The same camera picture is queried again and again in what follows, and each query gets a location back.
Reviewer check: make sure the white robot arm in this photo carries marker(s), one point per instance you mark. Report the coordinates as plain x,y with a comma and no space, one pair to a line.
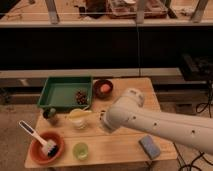
128,111

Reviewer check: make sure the green plastic tray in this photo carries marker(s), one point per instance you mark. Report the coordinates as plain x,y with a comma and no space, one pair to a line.
59,92

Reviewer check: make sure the orange egg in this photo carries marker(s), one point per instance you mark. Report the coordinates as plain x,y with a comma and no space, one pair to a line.
105,88

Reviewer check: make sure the dark brown bowl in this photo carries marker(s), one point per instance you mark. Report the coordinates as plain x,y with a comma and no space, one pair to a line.
96,88

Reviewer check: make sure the brown pinecone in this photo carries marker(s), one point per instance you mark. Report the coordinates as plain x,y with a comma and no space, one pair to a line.
81,97

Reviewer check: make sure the yellow measuring cup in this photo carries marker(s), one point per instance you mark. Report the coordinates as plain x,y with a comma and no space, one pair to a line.
77,117

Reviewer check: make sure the dark green small cup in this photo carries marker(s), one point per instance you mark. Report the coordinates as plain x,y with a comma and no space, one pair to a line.
49,114

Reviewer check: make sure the green plastic cup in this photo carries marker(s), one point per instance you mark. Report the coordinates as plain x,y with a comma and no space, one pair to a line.
80,151

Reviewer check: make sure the wooden table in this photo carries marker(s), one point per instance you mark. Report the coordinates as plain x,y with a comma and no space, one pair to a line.
120,147

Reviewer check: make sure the blue sponge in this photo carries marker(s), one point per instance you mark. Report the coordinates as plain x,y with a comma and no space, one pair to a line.
149,147

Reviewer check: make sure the white dish brush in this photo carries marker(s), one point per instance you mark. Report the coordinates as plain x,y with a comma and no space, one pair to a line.
49,147

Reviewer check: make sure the orange bowl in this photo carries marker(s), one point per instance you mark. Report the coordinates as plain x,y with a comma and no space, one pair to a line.
38,156

